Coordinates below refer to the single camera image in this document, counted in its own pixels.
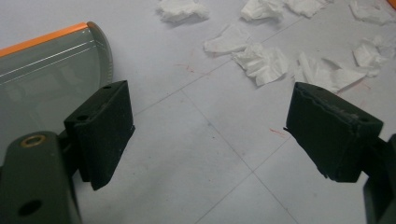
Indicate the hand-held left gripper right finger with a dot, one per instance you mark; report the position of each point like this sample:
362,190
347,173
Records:
330,137

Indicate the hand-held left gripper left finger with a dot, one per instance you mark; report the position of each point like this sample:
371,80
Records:
99,133

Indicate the pile of white tissue scraps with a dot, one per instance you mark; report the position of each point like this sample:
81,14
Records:
264,62

